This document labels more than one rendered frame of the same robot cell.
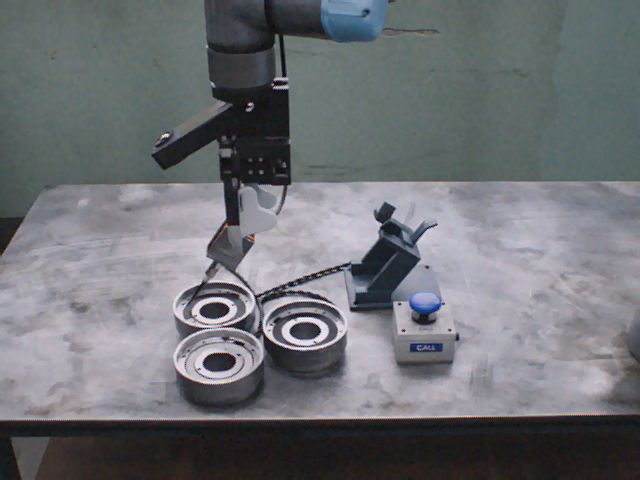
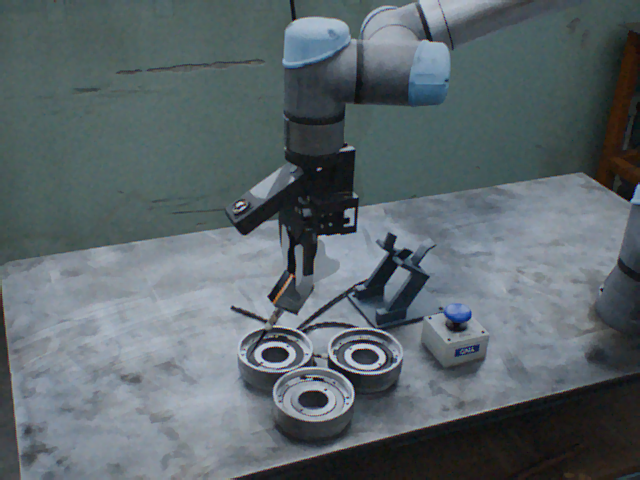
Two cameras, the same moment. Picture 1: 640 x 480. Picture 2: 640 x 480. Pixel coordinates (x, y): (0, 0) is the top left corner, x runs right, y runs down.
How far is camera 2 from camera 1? 0.44 m
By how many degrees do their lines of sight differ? 19
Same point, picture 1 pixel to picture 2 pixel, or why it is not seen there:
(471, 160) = not seen: hidden behind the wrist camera
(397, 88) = (230, 117)
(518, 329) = (515, 321)
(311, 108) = (150, 145)
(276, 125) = (343, 182)
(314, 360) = (388, 380)
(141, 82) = not seen: outside the picture
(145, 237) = (146, 298)
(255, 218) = (323, 265)
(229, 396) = (339, 427)
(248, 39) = (334, 111)
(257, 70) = (338, 137)
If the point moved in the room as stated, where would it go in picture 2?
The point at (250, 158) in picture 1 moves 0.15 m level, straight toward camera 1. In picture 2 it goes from (325, 214) to (385, 271)
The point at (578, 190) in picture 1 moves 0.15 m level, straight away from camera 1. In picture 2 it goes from (484, 196) to (470, 165)
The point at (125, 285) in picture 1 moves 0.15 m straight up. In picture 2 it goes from (161, 348) to (154, 260)
